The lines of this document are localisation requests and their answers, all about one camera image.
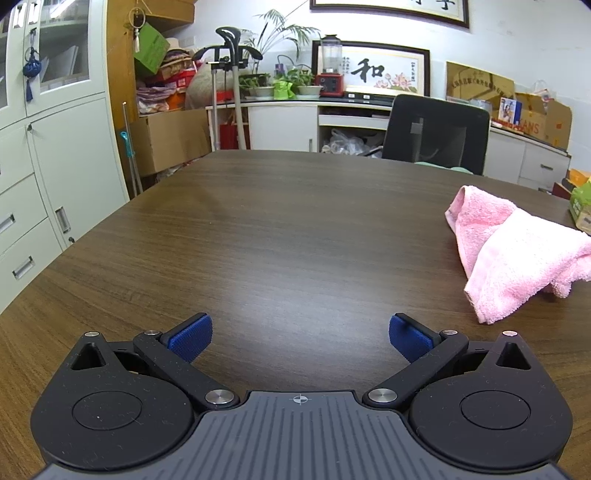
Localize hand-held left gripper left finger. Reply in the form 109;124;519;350
69;312;240;412

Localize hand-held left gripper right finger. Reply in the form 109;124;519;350
362;312;534;412

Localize pink towel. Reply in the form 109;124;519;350
444;185;591;325

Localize green seat cushion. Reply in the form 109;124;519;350
414;161;472;174

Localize mop with teal clip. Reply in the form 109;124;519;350
121;102;144;197

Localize large brown cardboard box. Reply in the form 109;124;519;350
129;108;212;177

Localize clear plastic bags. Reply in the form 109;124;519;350
322;128;384;158

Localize red paper bag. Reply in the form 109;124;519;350
219;122;250;151

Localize black office chair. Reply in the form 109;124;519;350
382;94;491;176

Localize green tissue box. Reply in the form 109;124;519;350
569;181;591;236

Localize white filing cabinet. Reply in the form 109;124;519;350
0;0;130;315

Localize white sideboard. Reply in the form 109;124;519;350
205;95;573;190

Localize small blue photo box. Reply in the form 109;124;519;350
498;97;523;125

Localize pile of bags and cloths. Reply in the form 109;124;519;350
136;38;206;114

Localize small potted plant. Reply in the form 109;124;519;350
240;73;276;101
286;68;324;99

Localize open cardboard box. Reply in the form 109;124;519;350
514;92;573;150

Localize gold plaque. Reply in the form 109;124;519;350
445;61;515;112

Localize red blender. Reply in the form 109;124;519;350
316;34;346;97

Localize framed lotus calligraphy picture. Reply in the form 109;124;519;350
311;40;431;99

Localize crutches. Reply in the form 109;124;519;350
191;28;264;151

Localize green paper bag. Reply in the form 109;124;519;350
133;23;171;77

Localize blue hanging ornament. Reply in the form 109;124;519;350
23;28;44;103

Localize tall palm plant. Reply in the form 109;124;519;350
240;9;322;75

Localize hanging dreamcatcher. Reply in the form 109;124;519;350
128;0;149;52

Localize long framed calligraphy scroll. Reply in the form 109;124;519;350
309;0;471;30

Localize wooden wall shelf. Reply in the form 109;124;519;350
107;0;197;200

